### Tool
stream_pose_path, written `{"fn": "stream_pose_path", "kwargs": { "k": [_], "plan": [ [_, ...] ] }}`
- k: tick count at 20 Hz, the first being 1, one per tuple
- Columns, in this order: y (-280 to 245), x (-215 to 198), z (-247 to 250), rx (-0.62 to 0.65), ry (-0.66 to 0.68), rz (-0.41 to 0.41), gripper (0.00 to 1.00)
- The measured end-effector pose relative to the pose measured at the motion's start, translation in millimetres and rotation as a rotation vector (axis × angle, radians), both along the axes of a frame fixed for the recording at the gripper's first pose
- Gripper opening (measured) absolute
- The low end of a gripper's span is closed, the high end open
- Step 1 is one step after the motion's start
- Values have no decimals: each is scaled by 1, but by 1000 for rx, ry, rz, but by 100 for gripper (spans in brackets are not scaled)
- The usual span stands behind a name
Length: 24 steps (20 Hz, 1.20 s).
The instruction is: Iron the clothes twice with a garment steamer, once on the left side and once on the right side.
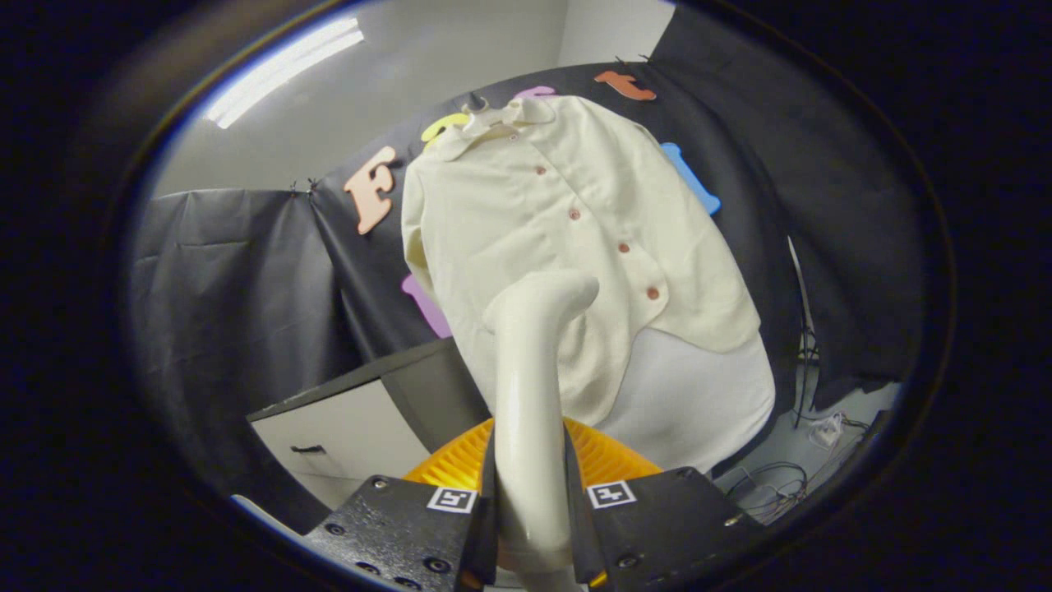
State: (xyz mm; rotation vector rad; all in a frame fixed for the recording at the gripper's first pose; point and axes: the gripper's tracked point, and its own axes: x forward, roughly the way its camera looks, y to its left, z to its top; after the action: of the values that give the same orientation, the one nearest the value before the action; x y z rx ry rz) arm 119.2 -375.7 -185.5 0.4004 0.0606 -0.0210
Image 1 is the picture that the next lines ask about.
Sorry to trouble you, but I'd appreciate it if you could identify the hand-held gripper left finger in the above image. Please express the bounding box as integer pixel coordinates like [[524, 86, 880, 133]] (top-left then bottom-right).
[[302, 418, 498, 592]]

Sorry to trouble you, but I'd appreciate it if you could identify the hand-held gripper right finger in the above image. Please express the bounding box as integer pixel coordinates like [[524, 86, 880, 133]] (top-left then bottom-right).
[[563, 417, 765, 589]]

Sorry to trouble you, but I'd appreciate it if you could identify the white garment steamer head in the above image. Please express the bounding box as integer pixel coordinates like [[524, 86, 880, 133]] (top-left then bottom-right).
[[483, 271, 601, 592]]

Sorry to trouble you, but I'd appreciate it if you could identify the white garment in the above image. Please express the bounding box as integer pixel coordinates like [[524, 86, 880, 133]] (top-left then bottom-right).
[[592, 327, 776, 474]]

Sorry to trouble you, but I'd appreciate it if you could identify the cream button-up shirt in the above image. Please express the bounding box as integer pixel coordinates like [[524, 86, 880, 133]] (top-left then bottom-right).
[[400, 95, 761, 428]]

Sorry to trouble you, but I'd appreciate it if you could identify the white clothes hanger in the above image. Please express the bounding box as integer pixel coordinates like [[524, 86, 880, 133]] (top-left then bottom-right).
[[459, 93, 531, 136]]

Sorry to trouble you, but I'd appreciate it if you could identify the grey top white cabinet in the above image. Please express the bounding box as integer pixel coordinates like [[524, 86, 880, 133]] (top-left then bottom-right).
[[247, 337, 494, 511]]

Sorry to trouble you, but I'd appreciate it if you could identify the white power adapter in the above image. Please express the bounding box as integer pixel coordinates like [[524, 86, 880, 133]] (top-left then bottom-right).
[[810, 411, 847, 449]]

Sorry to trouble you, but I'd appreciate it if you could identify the black backdrop cloth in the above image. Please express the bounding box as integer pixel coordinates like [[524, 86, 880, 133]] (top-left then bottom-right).
[[127, 4, 930, 535]]

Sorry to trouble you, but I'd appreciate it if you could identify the ceiling light panel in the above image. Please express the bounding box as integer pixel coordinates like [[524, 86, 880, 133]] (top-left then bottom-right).
[[204, 16, 365, 130]]

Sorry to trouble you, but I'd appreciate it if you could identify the tangle of black cables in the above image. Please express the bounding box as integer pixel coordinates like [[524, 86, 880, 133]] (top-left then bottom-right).
[[715, 460, 810, 523]]

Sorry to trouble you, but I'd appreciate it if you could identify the hanging dark cable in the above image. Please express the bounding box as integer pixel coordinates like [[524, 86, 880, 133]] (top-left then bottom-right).
[[787, 237, 823, 428]]

